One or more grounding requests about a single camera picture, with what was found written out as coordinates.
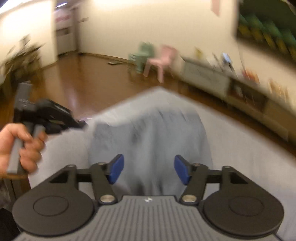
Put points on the pink plastic chair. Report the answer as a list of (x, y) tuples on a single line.
[(165, 61)]

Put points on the long grey TV cabinet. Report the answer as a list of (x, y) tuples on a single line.
[(251, 99)]

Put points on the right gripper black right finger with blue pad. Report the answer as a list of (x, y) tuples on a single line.
[(228, 201)]

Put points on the green plastic chair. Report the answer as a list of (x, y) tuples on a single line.
[(139, 58)]

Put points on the grey garment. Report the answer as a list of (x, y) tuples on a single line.
[(149, 144)]

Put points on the wall painting green yellow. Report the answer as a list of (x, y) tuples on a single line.
[(268, 24)]

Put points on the person's left hand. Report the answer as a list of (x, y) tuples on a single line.
[(30, 154)]

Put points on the small camera on tripod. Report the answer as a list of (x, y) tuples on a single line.
[(226, 61)]

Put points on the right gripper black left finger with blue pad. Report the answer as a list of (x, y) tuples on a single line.
[(68, 199)]

